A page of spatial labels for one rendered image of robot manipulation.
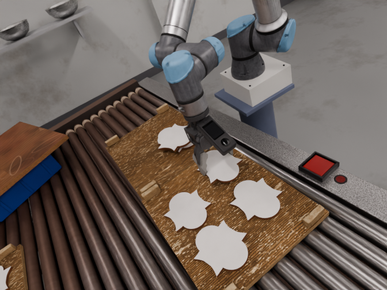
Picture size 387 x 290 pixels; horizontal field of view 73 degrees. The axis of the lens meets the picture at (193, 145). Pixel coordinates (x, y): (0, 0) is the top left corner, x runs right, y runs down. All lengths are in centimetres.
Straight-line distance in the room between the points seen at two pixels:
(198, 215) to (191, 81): 36
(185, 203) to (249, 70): 65
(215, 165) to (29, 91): 346
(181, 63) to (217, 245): 44
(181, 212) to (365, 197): 47
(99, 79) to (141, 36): 84
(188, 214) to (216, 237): 11
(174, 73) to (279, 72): 67
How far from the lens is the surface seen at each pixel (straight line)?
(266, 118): 132
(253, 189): 76
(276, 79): 122
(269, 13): 101
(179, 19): 81
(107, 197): 100
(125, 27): 399
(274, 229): 69
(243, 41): 112
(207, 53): 69
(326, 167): 82
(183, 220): 75
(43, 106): 411
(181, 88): 64
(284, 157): 87
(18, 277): 101
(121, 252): 83
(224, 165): 81
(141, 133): 116
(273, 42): 107
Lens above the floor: 154
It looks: 38 degrees down
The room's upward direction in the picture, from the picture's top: 23 degrees counter-clockwise
